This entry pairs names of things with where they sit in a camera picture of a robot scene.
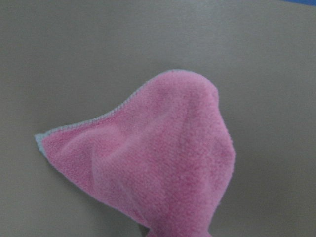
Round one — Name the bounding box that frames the pink red towel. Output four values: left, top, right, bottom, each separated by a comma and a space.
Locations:
35, 70, 236, 237

